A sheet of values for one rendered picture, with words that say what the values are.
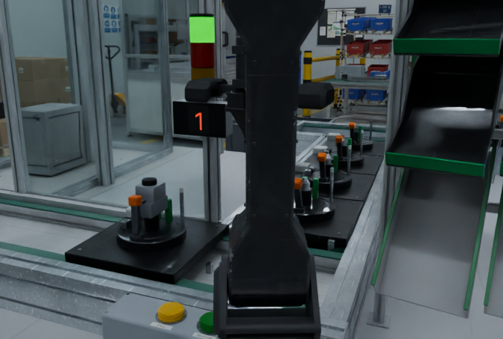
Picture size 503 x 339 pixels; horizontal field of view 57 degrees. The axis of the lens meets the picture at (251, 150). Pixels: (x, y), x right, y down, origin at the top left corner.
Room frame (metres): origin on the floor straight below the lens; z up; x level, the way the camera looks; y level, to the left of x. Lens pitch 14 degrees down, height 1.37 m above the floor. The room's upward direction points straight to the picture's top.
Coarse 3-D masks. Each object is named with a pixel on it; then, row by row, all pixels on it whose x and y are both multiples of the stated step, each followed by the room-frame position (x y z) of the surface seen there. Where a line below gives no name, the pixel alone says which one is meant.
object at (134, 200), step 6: (132, 198) 0.83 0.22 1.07; (138, 198) 0.84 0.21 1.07; (132, 204) 0.83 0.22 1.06; (138, 204) 0.84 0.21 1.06; (132, 210) 0.84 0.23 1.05; (138, 210) 0.84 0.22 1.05; (132, 216) 0.84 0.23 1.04; (138, 216) 0.84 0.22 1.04; (132, 222) 0.84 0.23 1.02; (138, 222) 0.84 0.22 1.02; (132, 228) 0.84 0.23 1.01; (138, 228) 0.84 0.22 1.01
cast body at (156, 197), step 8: (144, 184) 0.88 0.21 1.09; (152, 184) 0.88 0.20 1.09; (160, 184) 0.89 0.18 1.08; (136, 192) 0.88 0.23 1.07; (144, 192) 0.87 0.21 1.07; (152, 192) 0.87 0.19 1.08; (160, 192) 0.89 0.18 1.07; (152, 200) 0.87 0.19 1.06; (160, 200) 0.89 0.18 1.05; (144, 208) 0.86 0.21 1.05; (152, 208) 0.86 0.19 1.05; (160, 208) 0.88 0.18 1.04; (144, 216) 0.86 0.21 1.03; (152, 216) 0.86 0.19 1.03
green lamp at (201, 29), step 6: (192, 18) 0.96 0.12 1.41; (198, 18) 0.95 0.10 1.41; (204, 18) 0.95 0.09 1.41; (210, 18) 0.96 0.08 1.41; (192, 24) 0.96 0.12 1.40; (198, 24) 0.95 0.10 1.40; (204, 24) 0.95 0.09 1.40; (210, 24) 0.96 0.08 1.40; (192, 30) 0.96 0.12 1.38; (198, 30) 0.95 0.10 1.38; (204, 30) 0.95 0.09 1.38; (210, 30) 0.96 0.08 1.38; (192, 36) 0.96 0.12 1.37; (198, 36) 0.95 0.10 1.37; (204, 36) 0.95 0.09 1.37; (210, 36) 0.96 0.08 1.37; (192, 42) 0.96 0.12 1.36; (198, 42) 0.95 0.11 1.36; (204, 42) 0.95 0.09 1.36; (210, 42) 0.96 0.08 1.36
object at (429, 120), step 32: (416, 64) 0.78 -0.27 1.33; (448, 64) 0.85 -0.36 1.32; (480, 64) 0.82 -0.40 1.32; (416, 96) 0.80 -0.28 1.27; (448, 96) 0.79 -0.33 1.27; (480, 96) 0.77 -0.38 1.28; (416, 128) 0.73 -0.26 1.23; (448, 128) 0.71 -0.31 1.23; (480, 128) 0.69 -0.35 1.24; (416, 160) 0.63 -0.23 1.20; (448, 160) 0.61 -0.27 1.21; (480, 160) 0.63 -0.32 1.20
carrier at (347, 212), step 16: (304, 192) 1.02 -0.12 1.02; (304, 208) 0.98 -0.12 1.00; (320, 208) 1.00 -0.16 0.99; (336, 208) 1.06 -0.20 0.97; (352, 208) 1.06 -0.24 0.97; (304, 224) 0.96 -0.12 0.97; (320, 224) 0.96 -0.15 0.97; (336, 224) 0.96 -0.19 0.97; (352, 224) 0.96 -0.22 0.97; (320, 240) 0.90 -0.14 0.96; (336, 240) 0.89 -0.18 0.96
